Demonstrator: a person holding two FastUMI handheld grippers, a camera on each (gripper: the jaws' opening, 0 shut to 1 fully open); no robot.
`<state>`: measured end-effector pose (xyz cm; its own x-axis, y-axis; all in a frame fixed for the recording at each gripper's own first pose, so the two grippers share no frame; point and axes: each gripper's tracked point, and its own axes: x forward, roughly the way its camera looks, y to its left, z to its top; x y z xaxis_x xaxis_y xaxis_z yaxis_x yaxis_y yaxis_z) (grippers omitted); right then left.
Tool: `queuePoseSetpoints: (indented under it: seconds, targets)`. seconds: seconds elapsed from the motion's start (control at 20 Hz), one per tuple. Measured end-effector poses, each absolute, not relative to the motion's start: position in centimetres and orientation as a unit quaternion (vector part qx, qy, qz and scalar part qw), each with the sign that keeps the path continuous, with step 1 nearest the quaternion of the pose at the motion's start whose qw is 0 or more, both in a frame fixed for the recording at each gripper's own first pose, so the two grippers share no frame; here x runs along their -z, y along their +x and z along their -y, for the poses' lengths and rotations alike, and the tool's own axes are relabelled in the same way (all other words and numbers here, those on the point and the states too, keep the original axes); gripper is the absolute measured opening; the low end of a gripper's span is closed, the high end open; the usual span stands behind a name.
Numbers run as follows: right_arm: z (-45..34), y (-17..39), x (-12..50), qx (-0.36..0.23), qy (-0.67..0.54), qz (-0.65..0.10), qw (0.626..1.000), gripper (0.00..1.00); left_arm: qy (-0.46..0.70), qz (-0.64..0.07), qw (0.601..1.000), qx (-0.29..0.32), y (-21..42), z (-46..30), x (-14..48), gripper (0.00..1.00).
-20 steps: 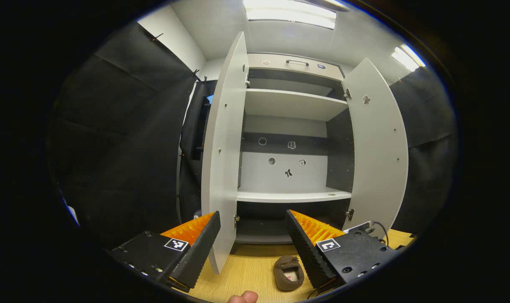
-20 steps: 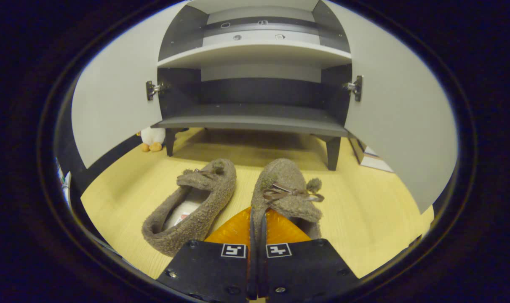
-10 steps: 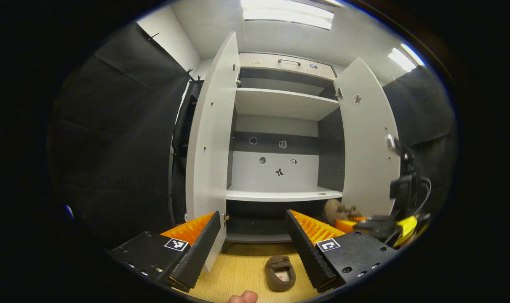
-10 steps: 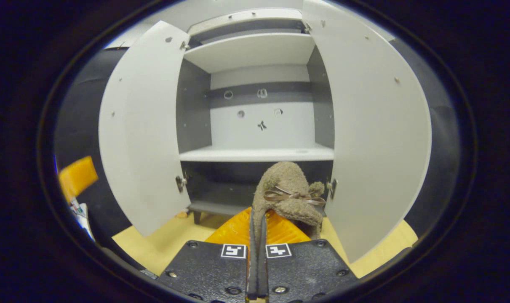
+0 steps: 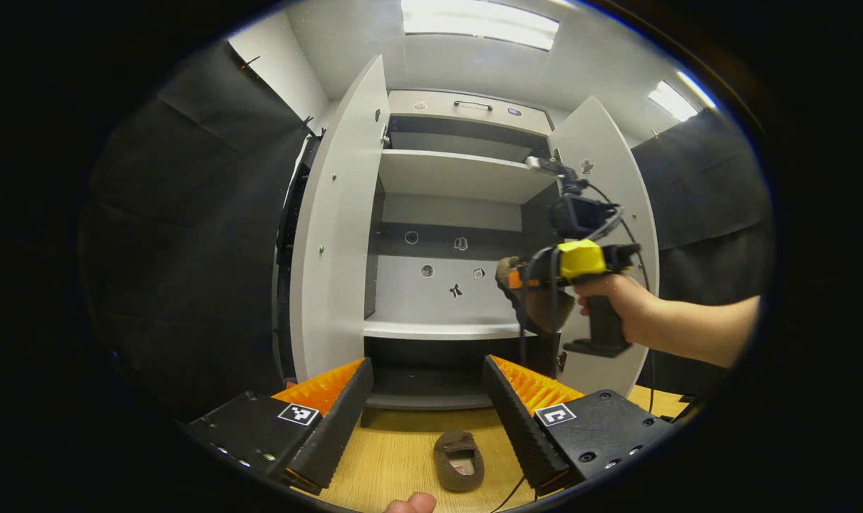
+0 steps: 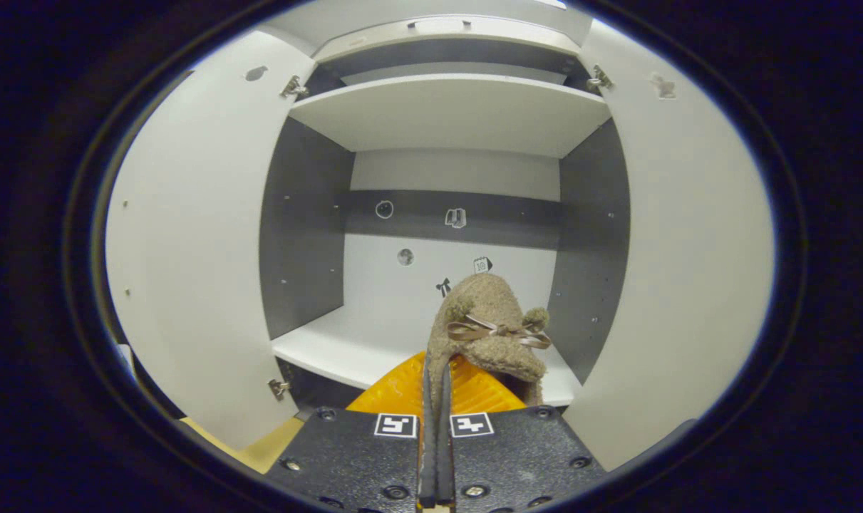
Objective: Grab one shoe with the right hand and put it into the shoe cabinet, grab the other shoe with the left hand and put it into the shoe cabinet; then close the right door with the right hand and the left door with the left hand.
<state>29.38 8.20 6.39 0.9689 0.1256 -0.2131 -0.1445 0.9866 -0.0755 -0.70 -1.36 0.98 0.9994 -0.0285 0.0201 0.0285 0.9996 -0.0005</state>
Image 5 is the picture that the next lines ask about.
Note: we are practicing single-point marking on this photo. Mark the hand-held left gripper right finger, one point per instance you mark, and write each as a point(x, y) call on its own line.
point(520, 420)

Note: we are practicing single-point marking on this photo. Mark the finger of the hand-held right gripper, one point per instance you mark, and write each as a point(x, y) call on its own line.
point(515, 279)

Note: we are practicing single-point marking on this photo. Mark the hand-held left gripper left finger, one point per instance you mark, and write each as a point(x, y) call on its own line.
point(338, 427)

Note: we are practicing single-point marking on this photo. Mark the brown fuzzy shoe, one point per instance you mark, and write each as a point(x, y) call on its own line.
point(458, 463)
point(545, 310)

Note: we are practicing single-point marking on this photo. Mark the white cabinet door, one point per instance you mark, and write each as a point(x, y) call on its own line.
point(631, 178)
point(335, 249)

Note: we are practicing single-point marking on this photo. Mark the white shoe cabinet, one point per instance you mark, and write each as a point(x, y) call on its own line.
point(452, 174)

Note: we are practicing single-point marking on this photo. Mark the small ceiling light panel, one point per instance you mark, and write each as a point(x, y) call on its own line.
point(673, 100)

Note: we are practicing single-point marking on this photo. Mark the black backdrop cloth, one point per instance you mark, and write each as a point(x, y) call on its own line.
point(189, 249)

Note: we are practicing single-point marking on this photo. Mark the large ceiling light panel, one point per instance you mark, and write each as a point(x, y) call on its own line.
point(477, 21)

